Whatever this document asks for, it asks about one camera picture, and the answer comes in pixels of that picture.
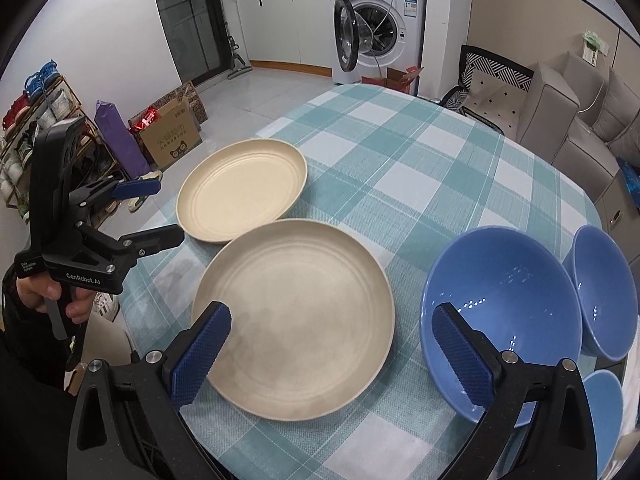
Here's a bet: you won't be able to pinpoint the beige side cabinet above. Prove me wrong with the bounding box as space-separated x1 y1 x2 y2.
595 180 640 241

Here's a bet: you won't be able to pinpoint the green white wall holder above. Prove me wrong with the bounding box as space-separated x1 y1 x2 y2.
581 30 610 66

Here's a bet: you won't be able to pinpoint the brown cardboard box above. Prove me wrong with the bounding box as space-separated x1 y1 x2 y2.
139 97 203 170

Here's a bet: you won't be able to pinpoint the black framed glass door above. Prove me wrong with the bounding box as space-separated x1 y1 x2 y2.
148 0 236 86

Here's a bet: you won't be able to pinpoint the person's left forearm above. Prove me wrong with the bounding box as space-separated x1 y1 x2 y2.
0 267 81 480

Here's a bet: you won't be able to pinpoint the blue plastic bag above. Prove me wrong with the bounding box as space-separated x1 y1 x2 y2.
617 157 640 206

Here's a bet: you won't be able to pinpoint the person's left hand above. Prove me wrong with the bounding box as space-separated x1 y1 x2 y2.
15 272 93 328

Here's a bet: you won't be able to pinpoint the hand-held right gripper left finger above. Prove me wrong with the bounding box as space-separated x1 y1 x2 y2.
67 301 232 480

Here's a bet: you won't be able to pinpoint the grey cushion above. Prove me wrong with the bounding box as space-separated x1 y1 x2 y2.
607 110 640 166
592 67 640 133

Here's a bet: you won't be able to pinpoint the white kitchen counter cabinets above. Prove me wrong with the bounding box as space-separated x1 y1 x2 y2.
234 0 346 68

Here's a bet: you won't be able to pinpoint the red cardboard box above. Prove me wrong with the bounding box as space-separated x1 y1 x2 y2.
361 66 425 96

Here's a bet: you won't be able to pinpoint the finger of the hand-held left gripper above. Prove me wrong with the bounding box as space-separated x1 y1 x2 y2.
75 223 185 267
70 172 163 213

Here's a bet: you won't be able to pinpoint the beige plate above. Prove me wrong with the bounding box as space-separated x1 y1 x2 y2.
191 218 396 421
176 138 308 246

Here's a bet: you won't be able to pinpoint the grey sofa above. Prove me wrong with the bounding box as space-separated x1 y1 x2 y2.
515 52 640 201

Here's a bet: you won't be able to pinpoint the black patterned chair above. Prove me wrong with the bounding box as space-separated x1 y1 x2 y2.
440 45 536 136

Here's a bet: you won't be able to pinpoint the stick vacuum cleaner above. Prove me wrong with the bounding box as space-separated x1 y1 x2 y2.
222 20 253 80

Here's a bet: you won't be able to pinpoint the teal checked tablecloth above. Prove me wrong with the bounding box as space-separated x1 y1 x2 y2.
117 84 626 480

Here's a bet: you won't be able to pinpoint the light blue bowl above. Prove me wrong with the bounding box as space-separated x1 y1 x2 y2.
582 369 626 476

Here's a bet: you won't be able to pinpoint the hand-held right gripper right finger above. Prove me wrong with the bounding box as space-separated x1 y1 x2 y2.
432 302 598 480

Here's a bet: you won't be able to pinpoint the purple bag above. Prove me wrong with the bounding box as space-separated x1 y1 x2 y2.
94 100 151 181

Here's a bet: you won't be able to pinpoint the white washing machine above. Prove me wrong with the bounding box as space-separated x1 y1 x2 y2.
327 0 428 86

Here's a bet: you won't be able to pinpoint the shoe rack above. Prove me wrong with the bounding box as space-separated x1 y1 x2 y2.
0 60 121 221

